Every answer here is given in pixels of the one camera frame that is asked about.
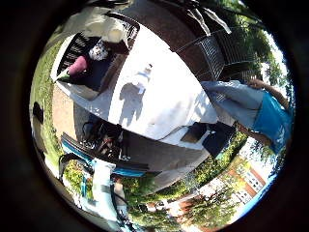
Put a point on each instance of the white black-spotted plush toy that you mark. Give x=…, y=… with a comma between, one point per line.
x=98, y=52

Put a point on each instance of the purple plush toy green tip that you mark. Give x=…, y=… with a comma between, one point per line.
x=77, y=66

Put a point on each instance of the black slatted plastic basket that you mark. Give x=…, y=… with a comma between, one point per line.
x=96, y=75

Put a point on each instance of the small white grey plush toy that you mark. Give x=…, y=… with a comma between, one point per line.
x=145, y=75

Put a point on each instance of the black object on stand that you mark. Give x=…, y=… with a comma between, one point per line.
x=37, y=111

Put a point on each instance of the black metal mesh bench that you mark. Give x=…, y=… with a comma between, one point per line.
x=219, y=51

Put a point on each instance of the black cart with blue trim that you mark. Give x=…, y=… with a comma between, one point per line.
x=106, y=145

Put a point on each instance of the person in blue shirt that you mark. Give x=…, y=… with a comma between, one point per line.
x=254, y=109

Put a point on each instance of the red brick building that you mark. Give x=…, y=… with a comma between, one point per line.
x=247, y=183

